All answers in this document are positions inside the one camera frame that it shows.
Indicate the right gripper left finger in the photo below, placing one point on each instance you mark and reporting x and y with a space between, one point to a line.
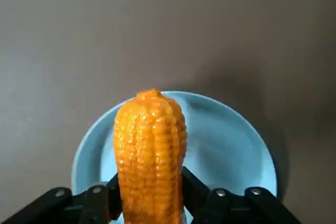
97 203

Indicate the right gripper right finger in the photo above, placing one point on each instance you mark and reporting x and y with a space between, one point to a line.
223 208

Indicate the orange corn cob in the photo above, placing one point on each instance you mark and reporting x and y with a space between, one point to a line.
149 155

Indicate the light blue plate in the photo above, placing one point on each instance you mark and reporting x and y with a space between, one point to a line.
223 142

